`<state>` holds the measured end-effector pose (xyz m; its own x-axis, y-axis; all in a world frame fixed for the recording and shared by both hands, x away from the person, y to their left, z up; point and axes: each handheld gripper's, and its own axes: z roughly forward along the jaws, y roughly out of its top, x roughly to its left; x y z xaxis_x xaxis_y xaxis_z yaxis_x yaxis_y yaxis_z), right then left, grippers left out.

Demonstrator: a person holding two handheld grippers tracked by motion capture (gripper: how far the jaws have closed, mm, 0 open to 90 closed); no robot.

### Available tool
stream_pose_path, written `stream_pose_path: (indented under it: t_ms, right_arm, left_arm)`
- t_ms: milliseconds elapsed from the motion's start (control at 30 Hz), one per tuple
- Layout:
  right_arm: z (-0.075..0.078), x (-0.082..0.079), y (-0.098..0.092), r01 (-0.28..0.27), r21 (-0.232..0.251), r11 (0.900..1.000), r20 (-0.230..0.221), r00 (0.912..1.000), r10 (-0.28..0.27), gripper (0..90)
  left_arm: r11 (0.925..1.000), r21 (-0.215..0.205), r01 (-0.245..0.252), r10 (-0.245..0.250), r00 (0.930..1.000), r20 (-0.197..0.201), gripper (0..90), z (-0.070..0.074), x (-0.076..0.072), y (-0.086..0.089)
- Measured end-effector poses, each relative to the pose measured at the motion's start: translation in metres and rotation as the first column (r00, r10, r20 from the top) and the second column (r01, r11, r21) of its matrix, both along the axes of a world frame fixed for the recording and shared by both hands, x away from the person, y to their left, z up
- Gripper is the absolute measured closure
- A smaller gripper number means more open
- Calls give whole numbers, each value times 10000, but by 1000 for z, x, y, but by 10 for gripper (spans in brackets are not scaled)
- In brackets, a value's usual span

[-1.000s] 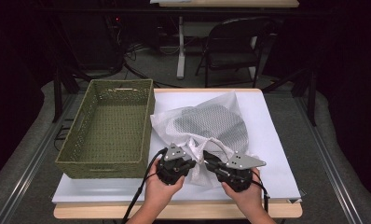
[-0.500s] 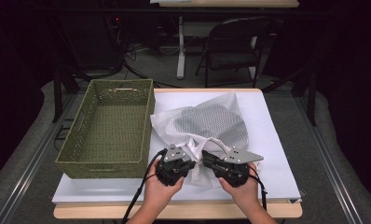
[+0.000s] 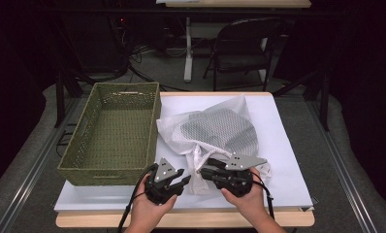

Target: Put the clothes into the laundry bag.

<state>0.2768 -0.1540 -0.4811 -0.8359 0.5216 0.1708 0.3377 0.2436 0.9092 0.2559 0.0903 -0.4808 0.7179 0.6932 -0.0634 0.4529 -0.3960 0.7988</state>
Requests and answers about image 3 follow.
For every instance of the dark cloth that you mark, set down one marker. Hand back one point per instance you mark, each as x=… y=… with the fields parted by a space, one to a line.
x=223 y=132

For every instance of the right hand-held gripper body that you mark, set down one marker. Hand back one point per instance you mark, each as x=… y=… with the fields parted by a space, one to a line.
x=236 y=181

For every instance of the green woven basket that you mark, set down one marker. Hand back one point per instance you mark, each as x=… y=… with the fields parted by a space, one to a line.
x=116 y=136

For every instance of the metal floor rail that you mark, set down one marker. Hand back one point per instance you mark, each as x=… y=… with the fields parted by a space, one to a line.
x=29 y=178
x=343 y=168

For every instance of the white mesh laundry bag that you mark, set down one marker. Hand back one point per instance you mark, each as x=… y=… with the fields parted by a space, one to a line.
x=181 y=142

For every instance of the black metal stand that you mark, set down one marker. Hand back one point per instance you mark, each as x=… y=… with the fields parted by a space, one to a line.
x=325 y=103
x=60 y=97

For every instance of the person's left hand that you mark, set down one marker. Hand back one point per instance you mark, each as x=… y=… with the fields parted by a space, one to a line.
x=147 y=213

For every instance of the black folding chair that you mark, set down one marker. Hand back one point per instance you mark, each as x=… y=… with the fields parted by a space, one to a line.
x=239 y=61

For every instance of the person's right hand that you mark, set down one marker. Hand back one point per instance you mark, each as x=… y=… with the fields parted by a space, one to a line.
x=250 y=204

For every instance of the white table mat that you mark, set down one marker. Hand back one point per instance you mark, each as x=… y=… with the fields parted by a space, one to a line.
x=278 y=129

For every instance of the desk with white leg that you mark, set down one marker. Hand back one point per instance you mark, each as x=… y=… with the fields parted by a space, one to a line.
x=188 y=48

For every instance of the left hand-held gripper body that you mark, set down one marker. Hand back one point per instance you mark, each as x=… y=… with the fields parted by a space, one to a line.
x=160 y=189

